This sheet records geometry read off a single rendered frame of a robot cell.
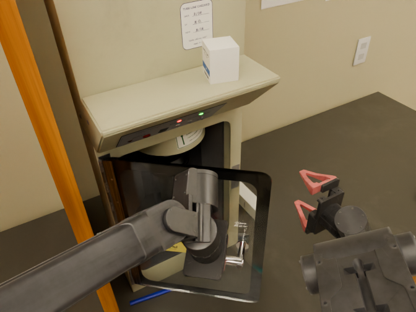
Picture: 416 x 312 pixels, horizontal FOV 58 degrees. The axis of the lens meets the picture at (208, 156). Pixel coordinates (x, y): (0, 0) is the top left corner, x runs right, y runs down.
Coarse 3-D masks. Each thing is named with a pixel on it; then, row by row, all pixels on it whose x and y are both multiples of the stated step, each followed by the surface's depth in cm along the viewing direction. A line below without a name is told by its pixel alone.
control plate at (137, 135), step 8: (224, 104) 64; (200, 112) 63; (208, 112) 66; (176, 120) 62; (184, 120) 65; (152, 128) 60; (160, 128) 63; (168, 128) 67; (128, 136) 59; (136, 136) 62; (120, 144) 64
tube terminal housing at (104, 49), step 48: (48, 0) 55; (96, 0) 54; (144, 0) 57; (192, 0) 61; (240, 0) 65; (96, 48) 57; (144, 48) 61; (240, 48) 71; (144, 144) 72; (240, 144) 86
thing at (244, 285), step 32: (128, 160) 66; (128, 192) 71; (160, 192) 70; (224, 192) 66; (256, 192) 65; (256, 224) 70; (160, 256) 82; (256, 256) 76; (192, 288) 88; (224, 288) 86; (256, 288) 83
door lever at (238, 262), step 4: (236, 244) 74; (240, 244) 74; (244, 244) 74; (240, 248) 73; (244, 248) 73; (240, 252) 73; (244, 252) 73; (228, 256) 72; (232, 256) 72; (240, 256) 72; (228, 260) 71; (232, 260) 71; (236, 260) 71; (240, 260) 71; (244, 260) 71; (228, 264) 71; (232, 264) 71; (236, 264) 71; (240, 264) 70; (240, 268) 71
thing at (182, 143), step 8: (184, 136) 79; (192, 136) 80; (200, 136) 83; (160, 144) 78; (168, 144) 78; (176, 144) 79; (184, 144) 79; (192, 144) 81; (144, 152) 80; (152, 152) 79; (160, 152) 79; (168, 152) 79; (176, 152) 79
